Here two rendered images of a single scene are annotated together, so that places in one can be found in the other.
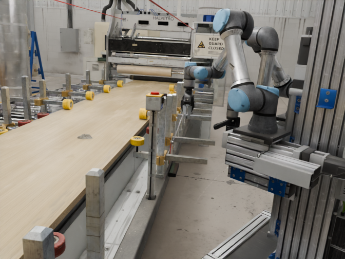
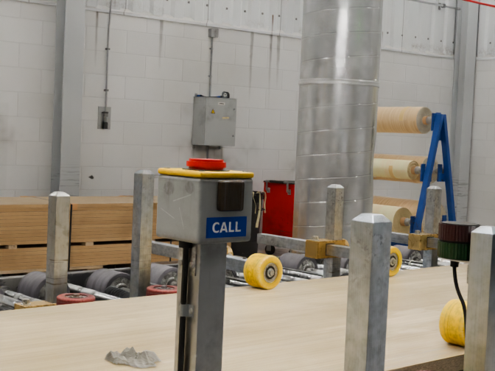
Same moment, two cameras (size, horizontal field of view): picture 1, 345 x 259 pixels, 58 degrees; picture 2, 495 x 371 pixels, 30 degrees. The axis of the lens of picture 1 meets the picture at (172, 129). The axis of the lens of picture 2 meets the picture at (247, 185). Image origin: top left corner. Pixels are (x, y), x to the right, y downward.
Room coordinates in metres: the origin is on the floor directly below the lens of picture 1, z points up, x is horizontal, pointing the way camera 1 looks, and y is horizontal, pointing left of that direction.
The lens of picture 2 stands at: (0.76, -0.55, 1.26)
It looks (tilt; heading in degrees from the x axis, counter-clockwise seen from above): 3 degrees down; 41
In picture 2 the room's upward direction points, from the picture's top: 3 degrees clockwise
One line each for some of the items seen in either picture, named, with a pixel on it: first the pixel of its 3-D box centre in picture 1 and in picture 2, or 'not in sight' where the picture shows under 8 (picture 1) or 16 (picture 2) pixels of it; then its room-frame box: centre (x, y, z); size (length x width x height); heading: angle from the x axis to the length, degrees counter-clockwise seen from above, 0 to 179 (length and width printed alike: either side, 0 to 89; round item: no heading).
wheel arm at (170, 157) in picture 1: (170, 158); not in sight; (1.72, 0.00, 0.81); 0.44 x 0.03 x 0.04; 83
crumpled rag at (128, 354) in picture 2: (84, 135); (134, 353); (1.72, 0.50, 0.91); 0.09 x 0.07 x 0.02; 112
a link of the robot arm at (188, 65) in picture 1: (190, 70); not in sight; (2.03, -0.09, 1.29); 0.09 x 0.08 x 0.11; 28
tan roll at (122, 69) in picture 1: (158, 71); not in sight; (4.59, 0.25, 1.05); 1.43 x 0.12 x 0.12; 83
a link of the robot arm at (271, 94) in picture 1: (265, 98); not in sight; (1.59, -0.46, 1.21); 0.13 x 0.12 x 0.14; 118
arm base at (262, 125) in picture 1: (263, 120); not in sight; (1.60, -0.47, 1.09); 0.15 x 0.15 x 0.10
